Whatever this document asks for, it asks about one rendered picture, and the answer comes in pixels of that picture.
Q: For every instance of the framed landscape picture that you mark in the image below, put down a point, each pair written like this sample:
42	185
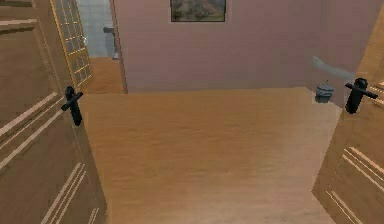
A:
198	10

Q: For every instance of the grey ribbed bin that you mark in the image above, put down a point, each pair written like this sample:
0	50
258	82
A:
323	93

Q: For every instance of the glass paned wooden door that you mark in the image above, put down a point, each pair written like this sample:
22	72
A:
74	43

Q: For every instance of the brown wooden panelled door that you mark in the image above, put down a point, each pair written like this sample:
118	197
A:
30	126
358	166

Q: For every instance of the grey wall shelf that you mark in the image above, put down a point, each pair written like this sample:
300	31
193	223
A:
109	30

